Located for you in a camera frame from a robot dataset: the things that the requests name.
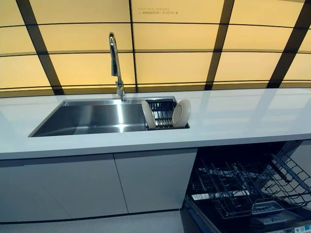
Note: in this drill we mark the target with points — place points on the grey dishwasher cutlery basket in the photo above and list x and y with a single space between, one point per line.
267 207

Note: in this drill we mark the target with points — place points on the cream round ceramic plate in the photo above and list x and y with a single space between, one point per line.
181 112
147 115

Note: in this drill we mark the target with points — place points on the chrome gooseneck kitchen faucet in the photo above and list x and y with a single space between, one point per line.
114 55

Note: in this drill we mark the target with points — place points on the black dish drying rack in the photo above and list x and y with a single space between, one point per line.
162 114

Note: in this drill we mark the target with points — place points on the open dishwasher door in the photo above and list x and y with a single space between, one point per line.
206 216

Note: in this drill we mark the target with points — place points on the white narrow cabinet door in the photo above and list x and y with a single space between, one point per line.
155 179

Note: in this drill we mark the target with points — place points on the stainless steel sink basin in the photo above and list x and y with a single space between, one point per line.
97 119

